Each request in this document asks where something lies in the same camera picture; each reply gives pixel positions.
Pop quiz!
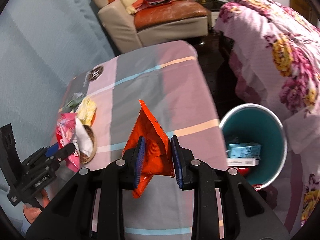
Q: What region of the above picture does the orange snack wrapper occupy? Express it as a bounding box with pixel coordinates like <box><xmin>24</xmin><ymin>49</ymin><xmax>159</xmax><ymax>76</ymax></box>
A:
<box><xmin>124</xmin><ymin>100</ymin><xmax>175</xmax><ymax>199</ymax></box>

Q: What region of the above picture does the brown coconut shell bowl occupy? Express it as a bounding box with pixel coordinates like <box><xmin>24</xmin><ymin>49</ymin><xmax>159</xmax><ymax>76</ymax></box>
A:
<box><xmin>78</xmin><ymin>125</ymin><xmax>97</xmax><ymax>164</ymax></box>

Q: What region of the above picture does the light blue milk carton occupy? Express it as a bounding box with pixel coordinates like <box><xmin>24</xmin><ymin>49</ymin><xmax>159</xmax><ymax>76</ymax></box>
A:
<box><xmin>227</xmin><ymin>142</ymin><xmax>261</xmax><ymax>159</ymax></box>

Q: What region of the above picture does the teal white trash bin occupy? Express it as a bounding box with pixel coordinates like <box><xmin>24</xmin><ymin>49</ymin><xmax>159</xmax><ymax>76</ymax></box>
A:
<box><xmin>219</xmin><ymin>103</ymin><xmax>287</xmax><ymax>191</ymax></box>

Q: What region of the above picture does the person's left hand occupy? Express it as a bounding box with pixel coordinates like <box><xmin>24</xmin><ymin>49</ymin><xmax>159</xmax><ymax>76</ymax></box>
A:
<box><xmin>23</xmin><ymin>189</ymin><xmax>50</xmax><ymax>224</ymax></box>

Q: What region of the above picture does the white tissue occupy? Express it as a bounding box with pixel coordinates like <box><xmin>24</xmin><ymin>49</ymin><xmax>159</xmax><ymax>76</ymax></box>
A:
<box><xmin>75</xmin><ymin>118</ymin><xmax>93</xmax><ymax>157</ymax></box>

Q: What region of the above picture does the pink snack wrapper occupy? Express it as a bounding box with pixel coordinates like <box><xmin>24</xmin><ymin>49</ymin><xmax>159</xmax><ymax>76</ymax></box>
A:
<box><xmin>55</xmin><ymin>113</ymin><xmax>80</xmax><ymax>172</ymax></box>

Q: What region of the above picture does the white flat box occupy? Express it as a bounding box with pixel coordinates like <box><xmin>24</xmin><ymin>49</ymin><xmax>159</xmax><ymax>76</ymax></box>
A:
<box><xmin>226</xmin><ymin>157</ymin><xmax>260</xmax><ymax>167</ymax></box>

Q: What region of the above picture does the yellow crumpled wrapper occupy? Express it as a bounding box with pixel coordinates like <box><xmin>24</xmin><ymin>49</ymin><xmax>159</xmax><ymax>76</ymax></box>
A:
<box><xmin>76</xmin><ymin>97</ymin><xmax>97</xmax><ymax>127</ymax></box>

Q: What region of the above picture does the green clear plastic wrapper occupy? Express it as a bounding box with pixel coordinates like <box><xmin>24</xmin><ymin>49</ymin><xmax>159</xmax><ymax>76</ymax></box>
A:
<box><xmin>59</xmin><ymin>92</ymin><xmax>84</xmax><ymax>113</ymax></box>

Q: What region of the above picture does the red item in bin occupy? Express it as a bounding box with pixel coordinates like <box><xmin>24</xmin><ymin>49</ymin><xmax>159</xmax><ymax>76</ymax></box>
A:
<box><xmin>235</xmin><ymin>167</ymin><xmax>251</xmax><ymax>177</ymax></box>

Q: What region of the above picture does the light blue bed sheet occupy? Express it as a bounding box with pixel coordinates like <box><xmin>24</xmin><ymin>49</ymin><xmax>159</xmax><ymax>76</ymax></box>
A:
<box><xmin>0</xmin><ymin>0</ymin><xmax>121</xmax><ymax>238</ymax></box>

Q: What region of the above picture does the beige orange leather sofa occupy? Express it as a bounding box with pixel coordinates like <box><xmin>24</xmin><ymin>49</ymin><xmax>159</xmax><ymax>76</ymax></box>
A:
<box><xmin>93</xmin><ymin>0</ymin><xmax>211</xmax><ymax>53</ymax></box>

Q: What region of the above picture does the pink floral blanket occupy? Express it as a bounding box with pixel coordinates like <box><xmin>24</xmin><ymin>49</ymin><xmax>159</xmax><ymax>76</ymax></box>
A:
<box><xmin>214</xmin><ymin>0</ymin><xmax>319</xmax><ymax>235</ymax></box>

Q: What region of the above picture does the black white tv stand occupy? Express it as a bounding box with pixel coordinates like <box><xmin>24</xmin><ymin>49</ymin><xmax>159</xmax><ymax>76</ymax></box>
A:
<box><xmin>205</xmin><ymin>0</ymin><xmax>232</xmax><ymax>28</ymax></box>

